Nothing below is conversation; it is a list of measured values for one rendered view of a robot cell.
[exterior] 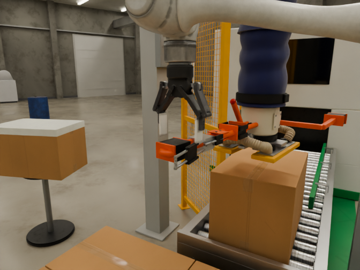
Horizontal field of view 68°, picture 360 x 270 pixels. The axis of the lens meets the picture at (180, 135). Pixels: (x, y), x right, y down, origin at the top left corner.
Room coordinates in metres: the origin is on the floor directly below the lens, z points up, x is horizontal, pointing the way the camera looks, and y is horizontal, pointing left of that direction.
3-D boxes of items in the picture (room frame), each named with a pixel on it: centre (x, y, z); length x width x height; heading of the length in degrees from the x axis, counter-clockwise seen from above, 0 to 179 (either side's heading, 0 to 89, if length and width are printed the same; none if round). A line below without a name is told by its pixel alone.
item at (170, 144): (0.78, 0.02, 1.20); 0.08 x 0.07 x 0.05; 140
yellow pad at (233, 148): (1.30, -0.30, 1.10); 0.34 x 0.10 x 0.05; 140
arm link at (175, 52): (0.78, 0.00, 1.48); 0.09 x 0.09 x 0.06
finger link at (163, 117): (0.82, 0.05, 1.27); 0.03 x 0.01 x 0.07; 140
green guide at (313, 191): (2.29, -1.30, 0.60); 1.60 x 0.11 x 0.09; 150
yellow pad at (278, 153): (1.18, -0.44, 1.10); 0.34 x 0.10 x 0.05; 140
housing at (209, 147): (0.88, -0.07, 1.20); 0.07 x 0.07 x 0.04; 50
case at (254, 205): (1.43, -0.47, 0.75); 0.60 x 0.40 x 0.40; 150
